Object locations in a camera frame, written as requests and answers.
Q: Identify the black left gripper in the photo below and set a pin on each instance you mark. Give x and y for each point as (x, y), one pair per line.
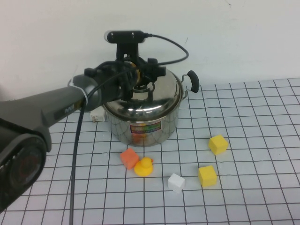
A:
(145, 69)

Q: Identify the steel lid with black knob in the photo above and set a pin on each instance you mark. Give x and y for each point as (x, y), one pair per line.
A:
(164, 93)

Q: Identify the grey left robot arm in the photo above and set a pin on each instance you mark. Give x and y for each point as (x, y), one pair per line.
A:
(47, 105)

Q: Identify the stainless steel pot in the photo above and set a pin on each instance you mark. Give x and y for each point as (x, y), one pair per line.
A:
(152, 136)

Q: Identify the white power adapter plug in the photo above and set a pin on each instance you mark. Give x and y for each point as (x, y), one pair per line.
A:
(99, 116)

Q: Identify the orange foam cube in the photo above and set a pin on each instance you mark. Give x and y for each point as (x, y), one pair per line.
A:
(129, 158)

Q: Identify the yellow rubber duck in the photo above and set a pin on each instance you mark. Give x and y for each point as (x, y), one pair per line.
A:
(142, 170)

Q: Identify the yellow foam cube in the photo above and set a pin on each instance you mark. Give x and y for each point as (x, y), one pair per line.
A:
(218, 144)
(207, 175)

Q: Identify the white foam cube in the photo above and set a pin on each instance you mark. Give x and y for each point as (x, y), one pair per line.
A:
(176, 183)

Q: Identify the white black grid tablecloth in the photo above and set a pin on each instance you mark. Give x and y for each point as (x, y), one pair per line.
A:
(257, 140)

